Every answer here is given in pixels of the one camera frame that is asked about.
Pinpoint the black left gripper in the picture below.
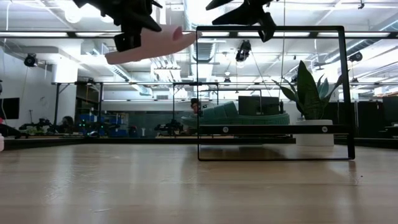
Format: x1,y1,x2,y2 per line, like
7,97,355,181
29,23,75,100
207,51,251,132
73,0,164,52

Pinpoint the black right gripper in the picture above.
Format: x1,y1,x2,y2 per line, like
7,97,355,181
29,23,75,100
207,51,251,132
205,0,277,43

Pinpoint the green rubber slide sandal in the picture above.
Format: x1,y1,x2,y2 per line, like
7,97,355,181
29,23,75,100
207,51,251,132
181,100,290,129

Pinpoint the black computer monitor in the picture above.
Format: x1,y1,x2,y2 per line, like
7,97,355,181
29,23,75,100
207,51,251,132
238,95,281,116

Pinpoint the person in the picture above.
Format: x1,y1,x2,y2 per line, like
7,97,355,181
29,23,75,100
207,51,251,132
190,97,203,116
60,115,76,134

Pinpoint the green snake plant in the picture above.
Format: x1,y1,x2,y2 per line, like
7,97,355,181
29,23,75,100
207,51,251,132
272,60,343,121

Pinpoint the white plant pot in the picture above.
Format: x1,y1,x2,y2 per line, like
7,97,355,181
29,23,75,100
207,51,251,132
294,119,335,147

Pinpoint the dark background monitor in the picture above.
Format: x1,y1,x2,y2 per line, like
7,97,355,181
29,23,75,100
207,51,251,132
382,95,398,125

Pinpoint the silver ventilation duct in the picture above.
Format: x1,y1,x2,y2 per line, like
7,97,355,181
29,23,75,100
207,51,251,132
182,0,228,65

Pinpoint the black hanging camera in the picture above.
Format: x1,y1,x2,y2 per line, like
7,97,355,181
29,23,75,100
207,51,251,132
234,39,252,63

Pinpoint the black background rig frame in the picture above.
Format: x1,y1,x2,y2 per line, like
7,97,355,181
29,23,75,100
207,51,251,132
51,80,104,125
172,82,220,125

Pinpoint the black frame wooden shelf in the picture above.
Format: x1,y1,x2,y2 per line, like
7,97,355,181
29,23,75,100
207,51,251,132
195,25,356,162

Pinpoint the black aluminium table frame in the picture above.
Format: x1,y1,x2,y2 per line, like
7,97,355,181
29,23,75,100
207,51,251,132
2,136,398,151

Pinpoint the round black ceiling camera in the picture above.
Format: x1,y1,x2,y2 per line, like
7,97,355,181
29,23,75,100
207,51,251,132
24,53,39,68
348,50,363,63

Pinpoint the black wall screen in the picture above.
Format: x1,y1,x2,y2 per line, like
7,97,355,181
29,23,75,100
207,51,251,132
0,97,21,120

